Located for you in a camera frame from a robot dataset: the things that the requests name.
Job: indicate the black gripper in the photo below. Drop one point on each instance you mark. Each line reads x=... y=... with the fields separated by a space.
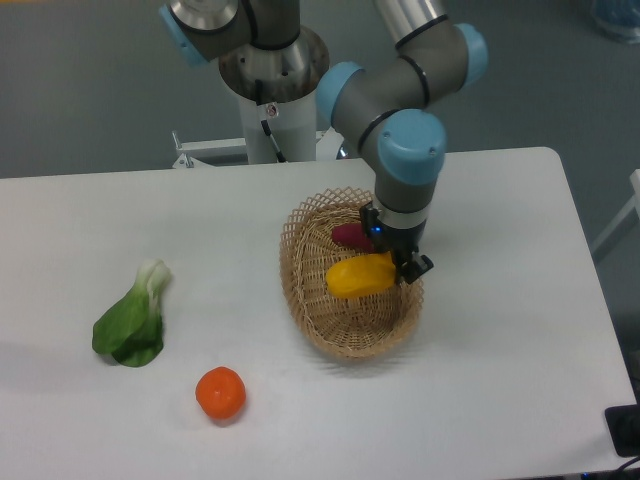
x=401 y=232

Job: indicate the yellow mango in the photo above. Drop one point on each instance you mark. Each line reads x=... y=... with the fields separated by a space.
x=361 y=276

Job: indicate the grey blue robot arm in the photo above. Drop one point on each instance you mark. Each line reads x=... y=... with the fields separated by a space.
x=382 y=116

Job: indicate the woven wicker basket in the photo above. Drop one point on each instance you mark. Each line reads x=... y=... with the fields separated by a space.
x=359 y=328

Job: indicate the purple sweet potato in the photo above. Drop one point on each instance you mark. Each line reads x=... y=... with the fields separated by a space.
x=351 y=236

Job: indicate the orange tangerine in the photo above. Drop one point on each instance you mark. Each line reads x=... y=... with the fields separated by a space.
x=221 y=393

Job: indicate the green bok choy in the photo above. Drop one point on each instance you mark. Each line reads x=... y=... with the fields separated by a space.
x=131 y=331

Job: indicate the black device at table edge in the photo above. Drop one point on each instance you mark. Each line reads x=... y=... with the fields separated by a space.
x=623 y=426

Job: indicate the blue object top right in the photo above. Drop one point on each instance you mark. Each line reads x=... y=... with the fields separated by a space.
x=619 y=19

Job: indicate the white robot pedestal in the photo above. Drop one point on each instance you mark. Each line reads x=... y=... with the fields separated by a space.
x=275 y=93

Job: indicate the white frame at right edge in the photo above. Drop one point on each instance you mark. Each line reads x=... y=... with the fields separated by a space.
x=620 y=225

